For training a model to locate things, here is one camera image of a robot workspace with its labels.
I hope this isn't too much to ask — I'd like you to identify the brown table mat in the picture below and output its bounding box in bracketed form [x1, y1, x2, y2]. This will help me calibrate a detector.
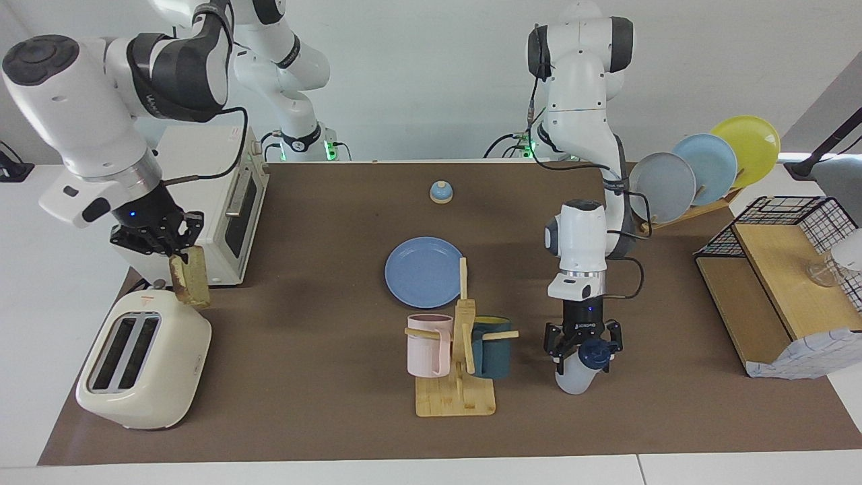
[37, 160, 862, 467]

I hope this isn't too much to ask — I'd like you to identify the wooden mug tree stand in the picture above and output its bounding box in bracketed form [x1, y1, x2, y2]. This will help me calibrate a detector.
[404, 257, 520, 418]

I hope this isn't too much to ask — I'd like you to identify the yellow plate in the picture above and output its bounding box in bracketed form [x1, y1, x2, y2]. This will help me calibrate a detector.
[710, 115, 781, 190]

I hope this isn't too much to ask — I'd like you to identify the squeeze bottle with blue cap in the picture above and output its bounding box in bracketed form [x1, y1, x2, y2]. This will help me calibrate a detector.
[555, 337, 611, 395]

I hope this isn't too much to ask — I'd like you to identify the grey plate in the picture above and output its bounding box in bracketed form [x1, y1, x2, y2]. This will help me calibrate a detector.
[628, 152, 697, 224]

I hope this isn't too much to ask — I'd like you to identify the periwinkle blue flat plate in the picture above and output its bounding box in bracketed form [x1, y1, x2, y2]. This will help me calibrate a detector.
[385, 236, 465, 309]

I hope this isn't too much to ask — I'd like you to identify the pink ribbed mug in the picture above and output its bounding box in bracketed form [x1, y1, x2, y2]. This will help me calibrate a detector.
[407, 314, 454, 378]

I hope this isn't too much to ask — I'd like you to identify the black clamp mount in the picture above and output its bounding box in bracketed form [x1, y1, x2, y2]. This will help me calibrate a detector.
[0, 140, 34, 183]

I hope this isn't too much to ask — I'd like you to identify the white checkered cloth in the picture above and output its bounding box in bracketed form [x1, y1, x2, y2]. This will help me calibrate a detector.
[746, 329, 862, 379]

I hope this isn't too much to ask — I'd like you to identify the wooden plate rack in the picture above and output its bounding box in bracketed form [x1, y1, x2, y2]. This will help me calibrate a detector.
[636, 187, 745, 234]

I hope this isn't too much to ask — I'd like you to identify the light blue plate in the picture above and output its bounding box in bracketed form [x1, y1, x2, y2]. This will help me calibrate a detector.
[671, 133, 739, 207]

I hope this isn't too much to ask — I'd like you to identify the dark teal mug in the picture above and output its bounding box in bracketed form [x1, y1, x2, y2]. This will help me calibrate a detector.
[470, 316, 512, 379]

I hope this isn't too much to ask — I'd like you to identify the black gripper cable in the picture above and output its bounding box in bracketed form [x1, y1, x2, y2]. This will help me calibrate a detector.
[601, 256, 646, 300]
[162, 106, 249, 186]

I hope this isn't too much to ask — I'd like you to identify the cream two-slot toaster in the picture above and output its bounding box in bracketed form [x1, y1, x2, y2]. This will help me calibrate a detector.
[75, 290, 212, 430]

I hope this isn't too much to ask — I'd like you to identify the cream toaster oven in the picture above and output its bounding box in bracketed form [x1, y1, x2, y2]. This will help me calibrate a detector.
[135, 125, 270, 288]

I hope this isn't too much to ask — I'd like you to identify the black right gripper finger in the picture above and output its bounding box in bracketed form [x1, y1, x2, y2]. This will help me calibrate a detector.
[110, 229, 169, 257]
[170, 213, 205, 257]

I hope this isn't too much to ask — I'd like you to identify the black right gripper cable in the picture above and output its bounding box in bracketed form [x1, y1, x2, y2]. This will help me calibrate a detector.
[162, 106, 249, 186]

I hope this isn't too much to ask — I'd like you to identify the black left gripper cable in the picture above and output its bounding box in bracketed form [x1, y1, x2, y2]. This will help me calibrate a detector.
[601, 256, 646, 300]

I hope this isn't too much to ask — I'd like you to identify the wooden shelf with wire basket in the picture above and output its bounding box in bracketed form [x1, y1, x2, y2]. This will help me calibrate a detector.
[694, 195, 862, 379]

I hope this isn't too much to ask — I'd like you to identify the translucent white cup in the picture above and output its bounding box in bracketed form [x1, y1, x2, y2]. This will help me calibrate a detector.
[827, 229, 862, 314]

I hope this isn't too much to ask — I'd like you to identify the grey rounded cover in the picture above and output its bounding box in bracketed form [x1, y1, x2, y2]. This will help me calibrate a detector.
[818, 156, 862, 223]

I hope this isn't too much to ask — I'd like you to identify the slice of toast bread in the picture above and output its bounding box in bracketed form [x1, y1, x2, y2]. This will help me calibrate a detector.
[168, 246, 211, 309]

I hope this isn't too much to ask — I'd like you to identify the clear drinking glass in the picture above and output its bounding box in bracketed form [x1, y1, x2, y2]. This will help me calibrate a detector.
[807, 259, 842, 289]

